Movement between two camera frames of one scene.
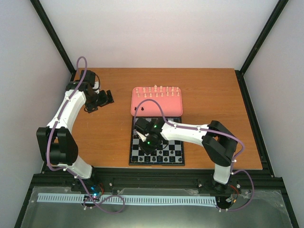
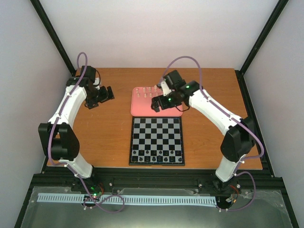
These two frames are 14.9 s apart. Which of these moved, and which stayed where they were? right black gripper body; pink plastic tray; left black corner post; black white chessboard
Moved: right black gripper body
Stayed: black white chessboard; left black corner post; pink plastic tray
